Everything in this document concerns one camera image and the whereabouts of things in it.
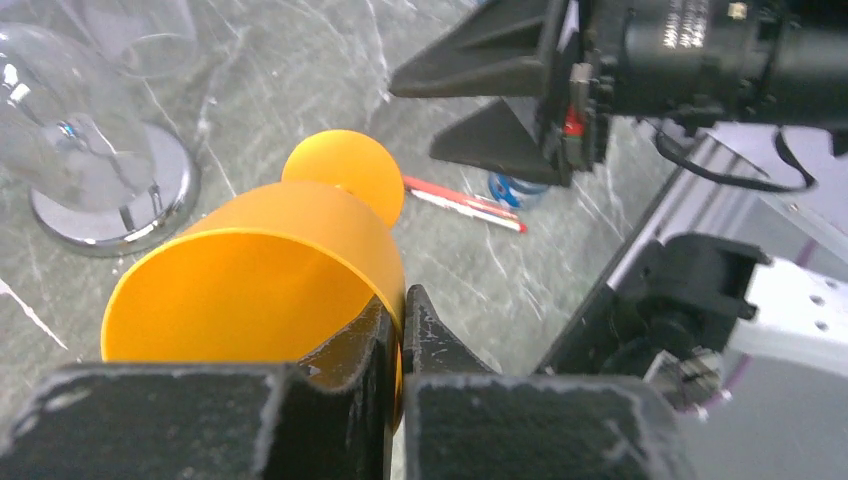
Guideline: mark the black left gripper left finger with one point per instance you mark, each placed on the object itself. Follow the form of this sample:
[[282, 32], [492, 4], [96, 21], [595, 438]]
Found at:
[[327, 416]]

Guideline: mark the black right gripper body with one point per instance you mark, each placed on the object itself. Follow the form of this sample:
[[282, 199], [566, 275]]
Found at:
[[583, 45]]

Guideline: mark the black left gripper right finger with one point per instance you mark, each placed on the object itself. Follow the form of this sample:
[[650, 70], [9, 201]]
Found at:
[[465, 421]]

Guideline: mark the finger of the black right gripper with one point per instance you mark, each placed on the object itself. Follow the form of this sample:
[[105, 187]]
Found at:
[[501, 48], [494, 139]]

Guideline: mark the orange plastic goblet front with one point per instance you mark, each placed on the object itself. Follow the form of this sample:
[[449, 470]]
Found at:
[[270, 275]]

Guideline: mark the clear wine glass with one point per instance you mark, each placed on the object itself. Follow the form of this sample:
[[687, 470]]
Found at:
[[64, 112], [143, 39]]

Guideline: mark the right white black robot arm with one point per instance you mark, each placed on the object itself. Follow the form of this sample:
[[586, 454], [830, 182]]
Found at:
[[716, 83]]

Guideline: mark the red pencil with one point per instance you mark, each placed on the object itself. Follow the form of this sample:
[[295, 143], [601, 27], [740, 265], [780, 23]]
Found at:
[[412, 183]]

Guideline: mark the chrome wire wine glass rack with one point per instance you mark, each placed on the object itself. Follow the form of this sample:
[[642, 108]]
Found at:
[[103, 219]]

